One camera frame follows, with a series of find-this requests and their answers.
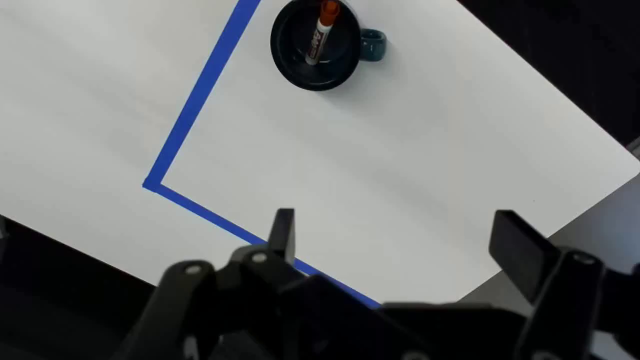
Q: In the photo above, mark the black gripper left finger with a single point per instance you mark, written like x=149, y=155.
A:
x=281, y=233

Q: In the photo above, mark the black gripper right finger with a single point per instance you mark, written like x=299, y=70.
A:
x=527, y=256

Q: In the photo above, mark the red marker pen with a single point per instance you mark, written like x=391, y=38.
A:
x=323, y=32

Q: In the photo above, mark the blue tape strip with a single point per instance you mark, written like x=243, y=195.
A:
x=213, y=214
x=201, y=92

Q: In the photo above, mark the dark blue mug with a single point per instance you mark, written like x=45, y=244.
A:
x=293, y=62

